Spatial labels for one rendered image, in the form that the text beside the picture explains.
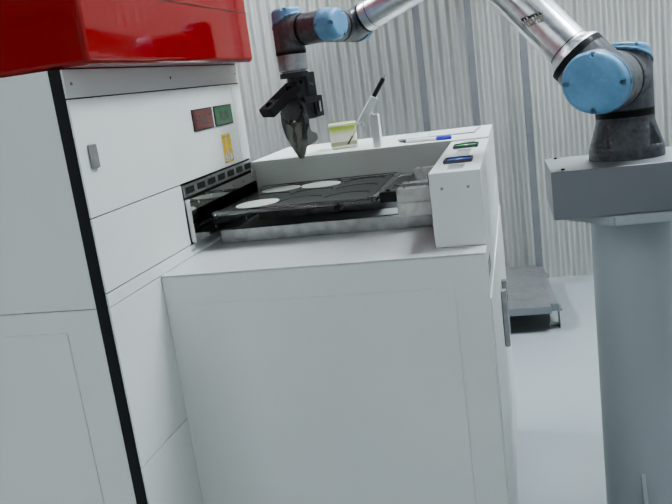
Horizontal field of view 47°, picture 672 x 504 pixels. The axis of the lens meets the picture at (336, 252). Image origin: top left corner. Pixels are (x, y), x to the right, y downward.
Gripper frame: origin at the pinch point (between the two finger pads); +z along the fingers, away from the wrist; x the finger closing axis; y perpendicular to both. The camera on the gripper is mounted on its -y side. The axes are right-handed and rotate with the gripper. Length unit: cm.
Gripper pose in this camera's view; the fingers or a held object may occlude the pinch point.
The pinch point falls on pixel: (298, 154)
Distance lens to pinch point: 194.9
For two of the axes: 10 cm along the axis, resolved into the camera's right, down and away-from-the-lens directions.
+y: 7.2, -2.4, 6.5
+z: 1.3, 9.7, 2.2
